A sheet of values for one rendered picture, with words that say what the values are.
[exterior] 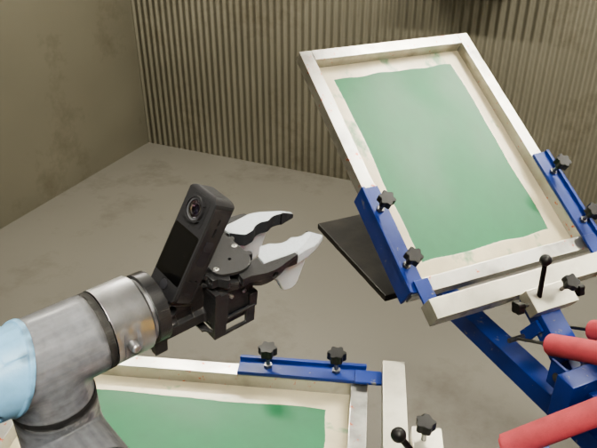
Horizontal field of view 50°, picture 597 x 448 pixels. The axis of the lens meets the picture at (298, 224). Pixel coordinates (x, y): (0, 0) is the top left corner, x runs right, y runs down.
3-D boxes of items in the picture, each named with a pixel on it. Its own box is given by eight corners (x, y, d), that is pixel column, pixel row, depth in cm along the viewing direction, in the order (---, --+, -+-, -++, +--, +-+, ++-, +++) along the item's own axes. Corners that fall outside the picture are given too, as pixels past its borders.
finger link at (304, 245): (315, 268, 74) (244, 289, 70) (322, 227, 70) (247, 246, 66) (330, 284, 72) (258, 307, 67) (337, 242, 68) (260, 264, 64)
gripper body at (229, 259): (219, 280, 73) (124, 324, 66) (221, 220, 68) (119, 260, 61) (260, 318, 69) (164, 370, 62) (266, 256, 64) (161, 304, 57)
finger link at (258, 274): (282, 249, 69) (209, 269, 65) (282, 236, 68) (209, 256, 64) (303, 274, 66) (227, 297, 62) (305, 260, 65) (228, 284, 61)
